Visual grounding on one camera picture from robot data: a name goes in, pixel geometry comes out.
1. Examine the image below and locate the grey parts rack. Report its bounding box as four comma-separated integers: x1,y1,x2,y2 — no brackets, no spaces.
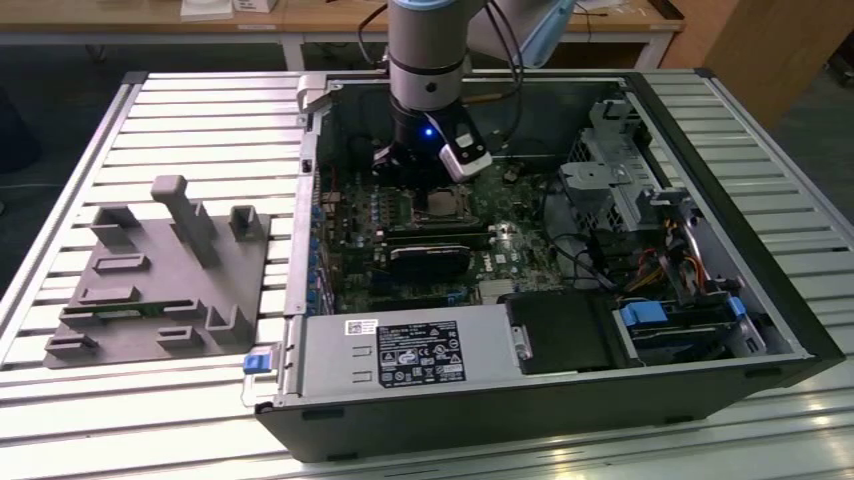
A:
40,174,275,371

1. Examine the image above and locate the green RAM stick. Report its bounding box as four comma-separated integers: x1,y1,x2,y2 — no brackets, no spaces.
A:
84,303,167,319

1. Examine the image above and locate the black RAM stick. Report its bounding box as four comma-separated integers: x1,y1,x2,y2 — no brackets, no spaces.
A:
385,224,490,237

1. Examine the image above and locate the wooden cabinet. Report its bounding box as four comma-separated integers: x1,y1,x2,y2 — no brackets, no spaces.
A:
704,0,854,129

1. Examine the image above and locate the small silver heat sink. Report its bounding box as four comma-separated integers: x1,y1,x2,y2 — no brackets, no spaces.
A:
479,279,519,304

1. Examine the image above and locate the coloured wire bundle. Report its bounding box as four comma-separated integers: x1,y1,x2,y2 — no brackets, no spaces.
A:
626,219,710,294

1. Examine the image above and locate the blue case latch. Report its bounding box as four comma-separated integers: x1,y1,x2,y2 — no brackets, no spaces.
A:
242,351,277,376

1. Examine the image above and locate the white box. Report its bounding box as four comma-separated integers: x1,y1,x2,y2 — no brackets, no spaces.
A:
179,0,237,22

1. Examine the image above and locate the small CPU plate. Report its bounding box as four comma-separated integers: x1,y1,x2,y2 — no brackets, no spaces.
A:
426,189,470,215

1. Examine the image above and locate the black wire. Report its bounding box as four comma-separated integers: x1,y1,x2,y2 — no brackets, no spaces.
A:
541,179,626,294

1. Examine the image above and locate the black plastic shroud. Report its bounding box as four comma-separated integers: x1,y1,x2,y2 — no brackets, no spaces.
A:
497,289,633,376

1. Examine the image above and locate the hard disk in blue carrier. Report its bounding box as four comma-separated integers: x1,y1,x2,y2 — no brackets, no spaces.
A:
617,297,750,364

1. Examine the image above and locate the green motherboard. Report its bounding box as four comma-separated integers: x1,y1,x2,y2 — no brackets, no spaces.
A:
313,159,582,316

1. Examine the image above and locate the wooden desk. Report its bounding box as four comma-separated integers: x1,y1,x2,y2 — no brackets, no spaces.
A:
0,0,686,71

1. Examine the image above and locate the silver power supply unit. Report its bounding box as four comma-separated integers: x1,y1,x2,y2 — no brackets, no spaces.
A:
286,304,535,401

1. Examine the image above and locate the black graphics card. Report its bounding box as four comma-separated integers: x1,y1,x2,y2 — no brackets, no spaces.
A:
386,242,477,284

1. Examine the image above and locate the CPU socket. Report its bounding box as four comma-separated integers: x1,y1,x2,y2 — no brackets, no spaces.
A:
407,184,483,225

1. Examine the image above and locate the small silver wrist camera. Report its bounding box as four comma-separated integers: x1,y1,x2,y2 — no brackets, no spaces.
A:
371,144,398,177

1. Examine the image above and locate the grey metal drive cage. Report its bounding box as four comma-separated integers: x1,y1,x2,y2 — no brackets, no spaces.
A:
557,97,696,232

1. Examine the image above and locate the white rounded wrist camera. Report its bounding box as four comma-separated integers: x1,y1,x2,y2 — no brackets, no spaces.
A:
437,114,495,183

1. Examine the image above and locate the black open PC case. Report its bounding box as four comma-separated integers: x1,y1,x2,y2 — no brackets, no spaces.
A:
253,69,848,464

